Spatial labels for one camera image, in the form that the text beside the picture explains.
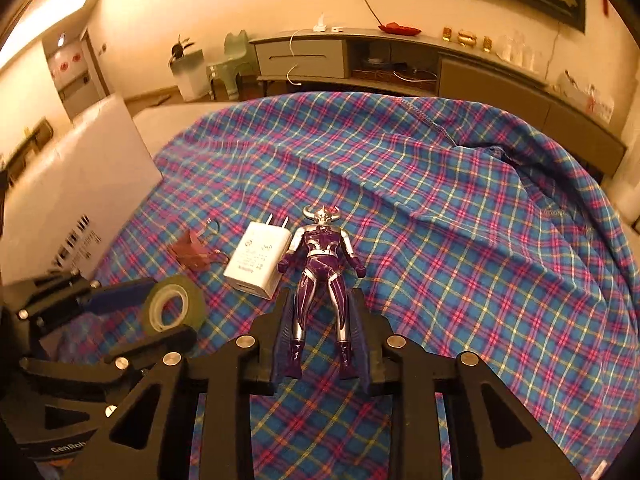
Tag white cardboard box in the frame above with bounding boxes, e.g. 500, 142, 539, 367
1, 96, 162, 283

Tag plaid blue pink cloth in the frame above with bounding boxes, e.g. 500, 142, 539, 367
96, 92, 639, 477

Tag purple silver action figure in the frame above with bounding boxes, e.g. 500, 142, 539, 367
278, 205, 367, 379

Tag pink binder clips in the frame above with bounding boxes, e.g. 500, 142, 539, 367
168, 218, 229, 272

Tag red pouch on cabinet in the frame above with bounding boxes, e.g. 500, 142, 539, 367
378, 22, 421, 37

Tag long grey tv cabinet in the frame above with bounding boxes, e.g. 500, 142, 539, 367
251, 29, 627, 177

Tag green plastic chair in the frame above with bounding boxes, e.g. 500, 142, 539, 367
206, 29, 259, 101

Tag white usb charger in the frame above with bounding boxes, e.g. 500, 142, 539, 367
224, 214, 292, 299

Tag green tape roll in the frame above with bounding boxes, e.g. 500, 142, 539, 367
141, 275, 206, 336

